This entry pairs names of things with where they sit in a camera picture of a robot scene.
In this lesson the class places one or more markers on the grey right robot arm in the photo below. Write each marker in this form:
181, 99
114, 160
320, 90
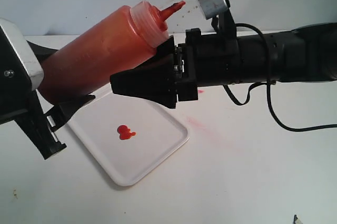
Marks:
305, 54

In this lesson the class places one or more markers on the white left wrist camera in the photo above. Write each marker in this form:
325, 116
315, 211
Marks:
23, 53

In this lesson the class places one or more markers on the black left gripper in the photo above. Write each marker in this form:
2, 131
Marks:
28, 114

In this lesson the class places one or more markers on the white rectangular plastic tray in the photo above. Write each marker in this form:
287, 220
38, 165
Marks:
158, 135

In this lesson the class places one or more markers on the red sauce squeeze bottle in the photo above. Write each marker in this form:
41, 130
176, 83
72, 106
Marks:
123, 40

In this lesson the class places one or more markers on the dark object at table corner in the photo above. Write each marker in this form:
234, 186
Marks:
296, 220

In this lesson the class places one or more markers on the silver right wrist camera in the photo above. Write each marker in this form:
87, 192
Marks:
213, 8

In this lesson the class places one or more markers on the red sauce blob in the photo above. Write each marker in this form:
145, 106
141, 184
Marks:
125, 132

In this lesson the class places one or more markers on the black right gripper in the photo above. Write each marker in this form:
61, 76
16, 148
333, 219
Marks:
203, 61

